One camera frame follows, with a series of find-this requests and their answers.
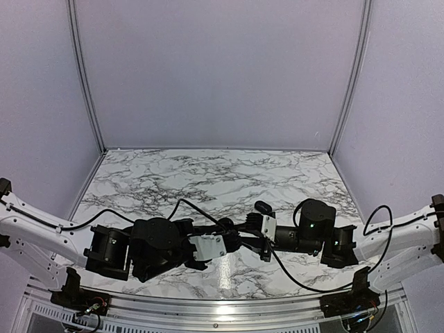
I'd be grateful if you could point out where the left aluminium corner post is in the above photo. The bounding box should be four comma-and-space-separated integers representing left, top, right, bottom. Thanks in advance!
66, 0, 107, 155

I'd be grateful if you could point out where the right aluminium corner post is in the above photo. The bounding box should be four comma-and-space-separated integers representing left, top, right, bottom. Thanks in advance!
327, 0, 374, 159

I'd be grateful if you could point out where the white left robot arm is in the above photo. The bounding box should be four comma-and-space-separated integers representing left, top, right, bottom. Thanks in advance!
1, 178, 241, 309

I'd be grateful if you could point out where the aluminium front rail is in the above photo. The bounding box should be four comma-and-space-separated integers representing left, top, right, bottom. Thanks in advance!
13, 279, 418, 332

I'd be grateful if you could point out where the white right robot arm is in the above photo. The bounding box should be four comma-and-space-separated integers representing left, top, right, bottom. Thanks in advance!
237, 194, 443, 311

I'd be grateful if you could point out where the aluminium corner post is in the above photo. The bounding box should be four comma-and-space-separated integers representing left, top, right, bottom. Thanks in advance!
66, 0, 107, 155
327, 0, 374, 159

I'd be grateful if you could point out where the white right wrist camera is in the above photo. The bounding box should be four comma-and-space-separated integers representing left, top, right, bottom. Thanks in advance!
261, 215, 277, 242

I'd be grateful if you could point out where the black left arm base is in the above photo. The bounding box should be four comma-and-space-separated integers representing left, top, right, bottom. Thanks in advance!
50, 267, 110, 316

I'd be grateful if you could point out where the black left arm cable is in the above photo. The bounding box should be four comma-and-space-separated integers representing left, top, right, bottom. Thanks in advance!
0, 198, 230, 240

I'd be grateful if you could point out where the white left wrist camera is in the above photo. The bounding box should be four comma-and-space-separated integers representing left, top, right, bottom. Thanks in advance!
189, 234, 228, 262

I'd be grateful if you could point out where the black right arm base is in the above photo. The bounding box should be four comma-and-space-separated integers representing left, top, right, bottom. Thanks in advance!
320, 266, 381, 318

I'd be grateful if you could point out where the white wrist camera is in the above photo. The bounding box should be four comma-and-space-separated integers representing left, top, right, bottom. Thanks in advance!
189, 234, 228, 262
261, 215, 277, 242

